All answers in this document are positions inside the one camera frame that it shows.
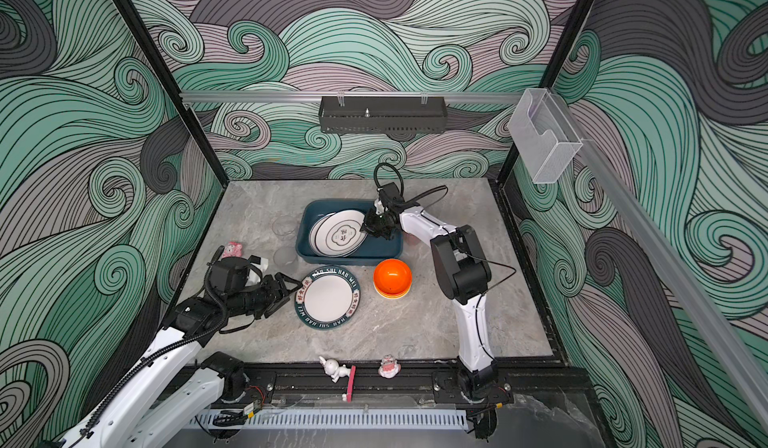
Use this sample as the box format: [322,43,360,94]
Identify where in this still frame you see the pink flat stick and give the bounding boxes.
[344,365,356,403]

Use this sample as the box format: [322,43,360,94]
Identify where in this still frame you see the aluminium wall rail right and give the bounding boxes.
[550,94,767,428]

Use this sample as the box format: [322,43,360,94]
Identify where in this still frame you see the clear acrylic wall box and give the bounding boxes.
[507,88,583,185]

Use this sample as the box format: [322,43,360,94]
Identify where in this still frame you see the dark teal plastic bin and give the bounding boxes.
[295,198,403,266]

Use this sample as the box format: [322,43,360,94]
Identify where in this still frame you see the black right corner post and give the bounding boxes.
[497,0,596,185]

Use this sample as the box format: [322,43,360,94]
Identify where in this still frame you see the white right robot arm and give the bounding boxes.
[296,174,499,403]

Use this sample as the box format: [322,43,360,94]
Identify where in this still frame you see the white rabbit figurine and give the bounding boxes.
[319,356,352,383]

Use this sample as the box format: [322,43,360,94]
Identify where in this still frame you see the aluminium wall rail back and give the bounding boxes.
[179,90,523,105]

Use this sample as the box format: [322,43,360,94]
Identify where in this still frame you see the black corner frame post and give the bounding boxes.
[112,0,229,189]

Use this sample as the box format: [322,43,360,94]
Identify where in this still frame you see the pink white small figurine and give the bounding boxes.
[378,355,402,379]

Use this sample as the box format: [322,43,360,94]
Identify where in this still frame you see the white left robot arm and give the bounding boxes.
[42,247,302,447]

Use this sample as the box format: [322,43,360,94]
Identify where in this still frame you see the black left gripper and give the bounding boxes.
[228,271,304,319]

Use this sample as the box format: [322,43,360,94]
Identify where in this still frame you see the white plate red characters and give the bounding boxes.
[308,214,329,255]

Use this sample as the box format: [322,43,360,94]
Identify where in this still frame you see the aluminium wall rail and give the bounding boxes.
[550,94,767,428]
[179,90,523,105]

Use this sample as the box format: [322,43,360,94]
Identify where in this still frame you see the orange bowl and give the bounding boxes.
[373,259,412,299]

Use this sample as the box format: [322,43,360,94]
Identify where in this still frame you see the green rim white plate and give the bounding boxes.
[294,265,361,330]

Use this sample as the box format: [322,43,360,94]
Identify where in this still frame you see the pink plush toy figure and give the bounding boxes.
[221,242,243,258]

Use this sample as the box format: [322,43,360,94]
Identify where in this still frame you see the black wall shelf tray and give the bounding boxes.
[318,97,448,135]

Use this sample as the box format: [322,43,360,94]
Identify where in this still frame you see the white slotted cable duct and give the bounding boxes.
[185,408,470,431]

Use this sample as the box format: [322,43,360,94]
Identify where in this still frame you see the white plate black ring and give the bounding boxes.
[313,209,368,257]

